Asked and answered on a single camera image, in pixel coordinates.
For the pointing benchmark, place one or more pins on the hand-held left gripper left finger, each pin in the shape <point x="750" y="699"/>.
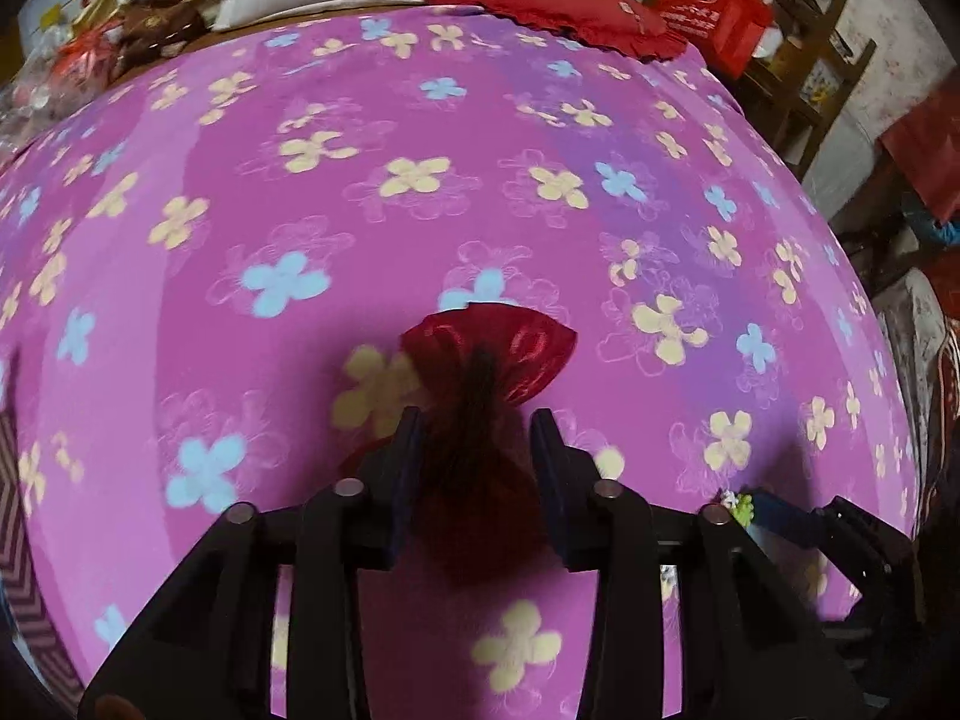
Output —
<point x="394" y="487"/>

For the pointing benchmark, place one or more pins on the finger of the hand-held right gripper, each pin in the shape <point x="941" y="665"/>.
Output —
<point x="784" y="521"/>

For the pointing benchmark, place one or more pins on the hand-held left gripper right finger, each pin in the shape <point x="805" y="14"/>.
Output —
<point x="555" y="495"/>

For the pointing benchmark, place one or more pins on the small green toy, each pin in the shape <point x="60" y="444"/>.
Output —
<point x="739" y="510"/>

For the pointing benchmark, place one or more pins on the red organza pouch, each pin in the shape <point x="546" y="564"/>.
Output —
<point x="525" y="360"/>

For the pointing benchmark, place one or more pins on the chevron striped gift box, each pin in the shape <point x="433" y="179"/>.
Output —
<point x="26" y="540"/>

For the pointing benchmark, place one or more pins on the grey patterned cloth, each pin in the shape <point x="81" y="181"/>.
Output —
<point x="922" y="360"/>

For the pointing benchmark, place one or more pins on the pink floral blanket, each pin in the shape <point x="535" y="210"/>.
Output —
<point x="450" y="187"/>

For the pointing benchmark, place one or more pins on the red cloth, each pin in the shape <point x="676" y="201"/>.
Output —
<point x="926" y="150"/>

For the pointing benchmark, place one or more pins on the wooden chair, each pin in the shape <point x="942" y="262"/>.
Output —
<point x="810" y="82"/>

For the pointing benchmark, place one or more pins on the red frilled cushion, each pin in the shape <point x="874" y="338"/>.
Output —
<point x="555" y="0"/>

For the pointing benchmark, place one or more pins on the red shopping bag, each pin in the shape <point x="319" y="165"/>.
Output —
<point x="712" y="15"/>

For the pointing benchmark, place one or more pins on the brown floral blanket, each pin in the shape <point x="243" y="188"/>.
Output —
<point x="165" y="7"/>

